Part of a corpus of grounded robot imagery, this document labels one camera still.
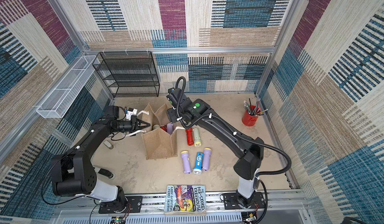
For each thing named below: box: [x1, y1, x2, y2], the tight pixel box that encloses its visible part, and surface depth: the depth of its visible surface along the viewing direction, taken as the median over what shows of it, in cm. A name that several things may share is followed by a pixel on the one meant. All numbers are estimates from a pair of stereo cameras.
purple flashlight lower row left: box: [181, 150, 191, 175], surface depth 87 cm
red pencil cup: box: [242, 105, 261, 127], surface depth 100 cm
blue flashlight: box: [192, 152, 204, 175], surface depth 85 cm
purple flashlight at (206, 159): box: [202, 147, 212, 171], surface depth 87 cm
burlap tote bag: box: [140, 103, 178, 160], surface depth 86 cm
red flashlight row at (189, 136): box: [186, 128, 194, 146], surface depth 96 cm
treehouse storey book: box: [164, 185, 207, 216], surface depth 74 cm
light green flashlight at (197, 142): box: [193, 127, 202, 148], surface depth 94 cm
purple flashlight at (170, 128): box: [166, 122, 174, 135], surface depth 96 cm
